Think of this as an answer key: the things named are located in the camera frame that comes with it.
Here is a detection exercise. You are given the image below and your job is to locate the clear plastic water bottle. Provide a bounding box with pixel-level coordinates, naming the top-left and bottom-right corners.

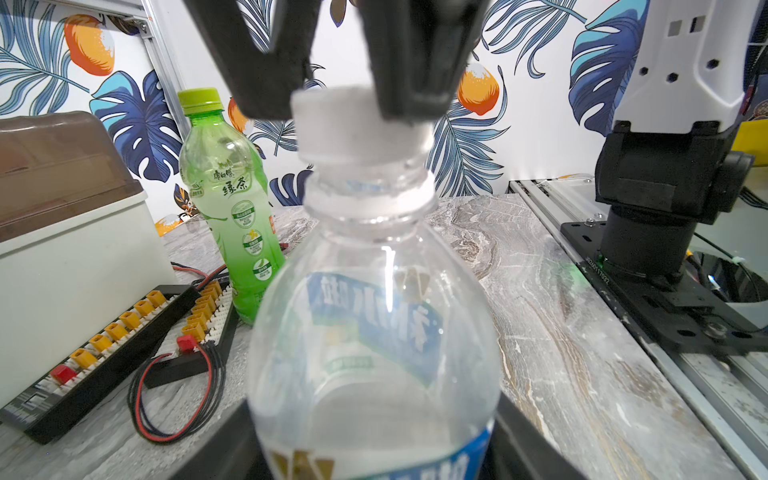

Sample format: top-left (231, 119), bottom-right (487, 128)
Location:
top-left (247, 169), bottom-right (502, 479)

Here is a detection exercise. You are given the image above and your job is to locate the front yellow connector board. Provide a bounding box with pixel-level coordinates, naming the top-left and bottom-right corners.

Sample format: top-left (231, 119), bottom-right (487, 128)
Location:
top-left (145, 280), bottom-right (239, 388)

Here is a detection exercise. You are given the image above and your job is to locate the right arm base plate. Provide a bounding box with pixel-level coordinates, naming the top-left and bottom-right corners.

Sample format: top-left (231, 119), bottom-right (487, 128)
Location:
top-left (560, 222), bottom-right (767, 355)

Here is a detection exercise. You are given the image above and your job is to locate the aluminium front rail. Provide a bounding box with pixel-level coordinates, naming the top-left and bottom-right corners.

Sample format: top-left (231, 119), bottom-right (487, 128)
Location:
top-left (509, 179), bottom-right (767, 479)

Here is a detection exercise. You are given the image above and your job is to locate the brown lid storage box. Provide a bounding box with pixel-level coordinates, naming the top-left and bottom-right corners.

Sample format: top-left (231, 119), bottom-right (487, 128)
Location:
top-left (1, 112), bottom-right (176, 403)

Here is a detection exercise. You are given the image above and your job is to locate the green plastic bottle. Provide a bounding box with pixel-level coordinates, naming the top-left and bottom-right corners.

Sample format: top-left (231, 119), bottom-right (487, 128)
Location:
top-left (179, 110), bottom-right (285, 325)

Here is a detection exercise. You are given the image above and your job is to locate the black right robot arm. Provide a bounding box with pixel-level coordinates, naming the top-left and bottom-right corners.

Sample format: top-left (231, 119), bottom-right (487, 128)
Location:
top-left (187, 1), bottom-right (761, 277)

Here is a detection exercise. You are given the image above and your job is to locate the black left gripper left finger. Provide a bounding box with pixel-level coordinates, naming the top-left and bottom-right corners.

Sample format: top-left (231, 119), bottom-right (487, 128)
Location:
top-left (170, 400), bottom-right (258, 479)

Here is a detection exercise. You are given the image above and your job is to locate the white bottle cap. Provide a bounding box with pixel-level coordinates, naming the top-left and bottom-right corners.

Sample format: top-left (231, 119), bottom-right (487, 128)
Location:
top-left (290, 87), bottom-right (433, 166)

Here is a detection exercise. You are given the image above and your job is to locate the yellow-green bottle cap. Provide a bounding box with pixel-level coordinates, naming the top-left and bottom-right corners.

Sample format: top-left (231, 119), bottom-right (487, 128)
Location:
top-left (177, 88), bottom-right (224, 116)

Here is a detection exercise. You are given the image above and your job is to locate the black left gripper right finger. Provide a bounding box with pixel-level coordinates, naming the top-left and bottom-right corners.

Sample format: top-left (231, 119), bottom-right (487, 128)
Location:
top-left (488, 394), bottom-right (586, 480)

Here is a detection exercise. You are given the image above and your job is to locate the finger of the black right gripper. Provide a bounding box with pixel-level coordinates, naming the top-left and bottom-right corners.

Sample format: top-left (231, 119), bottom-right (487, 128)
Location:
top-left (357, 0), bottom-right (489, 123)
top-left (185, 0), bottom-right (321, 120)

